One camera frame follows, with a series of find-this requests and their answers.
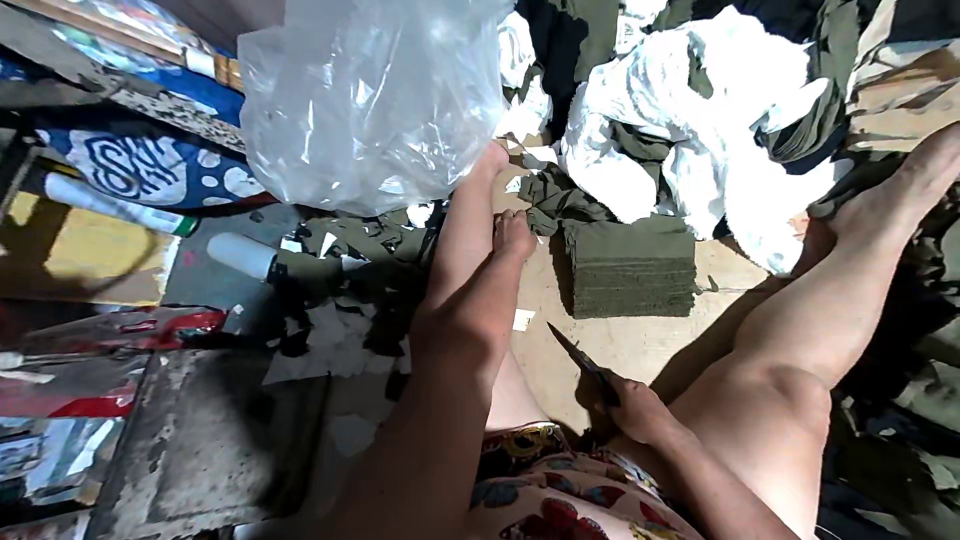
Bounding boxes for red grey plastic packet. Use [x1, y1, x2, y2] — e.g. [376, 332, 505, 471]
[0, 351, 151, 420]

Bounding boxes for hanging olive cloth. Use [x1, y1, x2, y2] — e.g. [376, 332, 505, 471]
[573, 0, 621, 85]

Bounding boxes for long wooden bar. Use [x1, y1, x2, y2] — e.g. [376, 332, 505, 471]
[7, 0, 246, 93]

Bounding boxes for black metal scissors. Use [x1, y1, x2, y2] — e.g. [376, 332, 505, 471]
[546, 321, 623, 408]

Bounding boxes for red clear plastic packet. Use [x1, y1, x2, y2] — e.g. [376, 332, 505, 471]
[18, 306, 228, 354]

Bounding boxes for pile of olive fabric scraps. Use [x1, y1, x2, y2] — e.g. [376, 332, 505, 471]
[264, 201, 445, 385]

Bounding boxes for curved olive fabric bundle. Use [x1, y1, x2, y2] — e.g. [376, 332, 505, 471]
[756, 0, 861, 165]

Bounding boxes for person's left hand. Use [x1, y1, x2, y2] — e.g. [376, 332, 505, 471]
[492, 209, 538, 265]

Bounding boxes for person's body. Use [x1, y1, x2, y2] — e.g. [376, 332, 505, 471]
[466, 421, 706, 540]

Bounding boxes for person's right hand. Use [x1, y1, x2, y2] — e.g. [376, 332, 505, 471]
[603, 369, 682, 449]

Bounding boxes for black cloth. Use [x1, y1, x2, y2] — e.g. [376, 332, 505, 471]
[516, 0, 591, 145]

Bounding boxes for crumpled white cloth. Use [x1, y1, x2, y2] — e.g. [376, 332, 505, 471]
[495, 9, 554, 144]

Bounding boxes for pale grey cylinder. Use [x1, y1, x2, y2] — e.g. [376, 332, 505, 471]
[206, 231, 279, 284]

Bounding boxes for stack of olive fabric pieces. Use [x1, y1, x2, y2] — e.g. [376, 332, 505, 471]
[562, 215, 699, 321]

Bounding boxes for yellow board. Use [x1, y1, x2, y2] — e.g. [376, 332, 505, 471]
[0, 190, 182, 307]

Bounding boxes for clear plastic bag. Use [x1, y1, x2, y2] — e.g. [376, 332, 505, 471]
[237, 0, 519, 219]

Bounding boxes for pile of dark fabric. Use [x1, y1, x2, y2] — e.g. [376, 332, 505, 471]
[816, 183, 960, 540]

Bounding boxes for clear plastic wrapped packets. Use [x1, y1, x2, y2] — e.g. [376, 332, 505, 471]
[0, 417, 126, 510]

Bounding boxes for brown cardboard mat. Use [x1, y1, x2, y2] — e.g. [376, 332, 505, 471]
[491, 131, 798, 438]

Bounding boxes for person's legs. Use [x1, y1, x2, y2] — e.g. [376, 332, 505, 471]
[411, 121, 960, 540]

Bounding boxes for person's left forearm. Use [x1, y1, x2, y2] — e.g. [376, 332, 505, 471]
[315, 250, 532, 540]

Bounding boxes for heap of white cloths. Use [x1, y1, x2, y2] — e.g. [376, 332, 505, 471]
[558, 5, 852, 278]

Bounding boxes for white tube with green end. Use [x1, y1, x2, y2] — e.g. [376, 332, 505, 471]
[44, 171, 199, 240]

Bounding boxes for blue white printed bag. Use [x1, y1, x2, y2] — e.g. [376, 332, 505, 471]
[35, 126, 266, 211]

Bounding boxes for crumpled olive cloth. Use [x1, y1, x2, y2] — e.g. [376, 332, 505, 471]
[517, 164, 618, 238]

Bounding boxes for pile of beige fabric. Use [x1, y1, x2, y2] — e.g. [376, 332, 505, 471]
[846, 0, 960, 156]

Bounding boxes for person's right forearm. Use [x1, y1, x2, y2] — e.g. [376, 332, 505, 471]
[651, 426, 802, 540]

